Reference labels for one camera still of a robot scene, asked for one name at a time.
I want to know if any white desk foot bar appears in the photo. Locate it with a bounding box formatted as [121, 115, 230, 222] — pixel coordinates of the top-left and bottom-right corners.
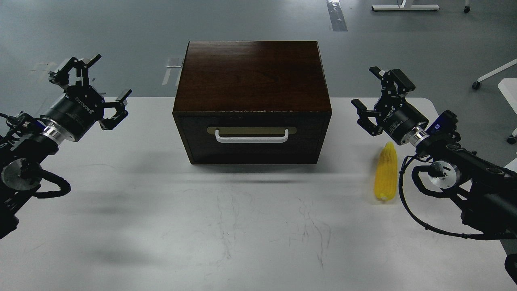
[371, 0, 440, 11]

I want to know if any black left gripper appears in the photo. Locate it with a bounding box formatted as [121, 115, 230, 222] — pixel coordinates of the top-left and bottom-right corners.
[40, 55, 132, 142]

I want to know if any yellow corn cob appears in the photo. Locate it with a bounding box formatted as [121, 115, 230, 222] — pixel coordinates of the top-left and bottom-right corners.
[374, 142, 398, 201]

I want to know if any grey floor tape strip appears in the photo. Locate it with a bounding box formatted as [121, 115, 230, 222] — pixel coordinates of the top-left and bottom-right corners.
[326, 0, 348, 32]

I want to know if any white chair leg with caster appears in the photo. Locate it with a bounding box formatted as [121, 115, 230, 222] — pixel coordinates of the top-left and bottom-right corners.
[471, 58, 517, 90]

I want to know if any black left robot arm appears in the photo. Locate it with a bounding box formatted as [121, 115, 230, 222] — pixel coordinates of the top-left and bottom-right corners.
[0, 55, 131, 238]

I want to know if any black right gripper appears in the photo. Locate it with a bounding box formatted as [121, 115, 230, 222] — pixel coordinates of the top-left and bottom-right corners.
[351, 67, 429, 146]

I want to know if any dark wooden cabinet box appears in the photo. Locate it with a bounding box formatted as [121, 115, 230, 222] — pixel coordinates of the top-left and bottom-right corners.
[172, 41, 332, 164]

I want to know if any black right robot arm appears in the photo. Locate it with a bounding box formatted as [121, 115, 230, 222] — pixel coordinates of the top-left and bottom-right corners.
[351, 66, 517, 243]

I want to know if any wooden drawer with white handle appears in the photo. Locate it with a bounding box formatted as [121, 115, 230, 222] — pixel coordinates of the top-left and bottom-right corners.
[179, 114, 330, 164]

